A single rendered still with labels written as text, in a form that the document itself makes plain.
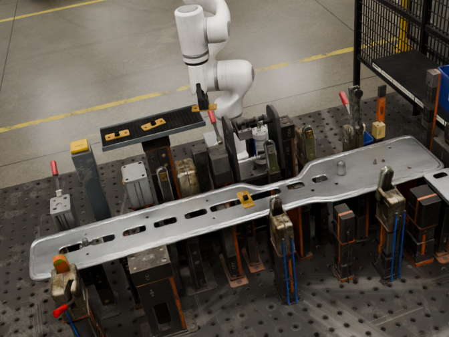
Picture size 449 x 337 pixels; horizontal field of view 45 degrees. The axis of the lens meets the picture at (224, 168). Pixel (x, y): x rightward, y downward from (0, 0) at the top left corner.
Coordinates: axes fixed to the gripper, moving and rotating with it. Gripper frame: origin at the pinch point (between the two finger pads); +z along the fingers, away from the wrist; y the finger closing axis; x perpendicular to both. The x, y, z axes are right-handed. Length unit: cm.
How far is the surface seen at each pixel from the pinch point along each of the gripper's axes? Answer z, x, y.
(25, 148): 132, -168, -180
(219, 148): 20.5, 2.7, -1.9
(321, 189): 27.4, 36.1, 16.0
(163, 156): 23.7, -18.4, -4.2
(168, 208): 27.8, -14.4, 19.9
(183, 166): 20.0, -9.3, 7.3
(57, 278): 22, -41, 53
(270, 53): 132, 25, -302
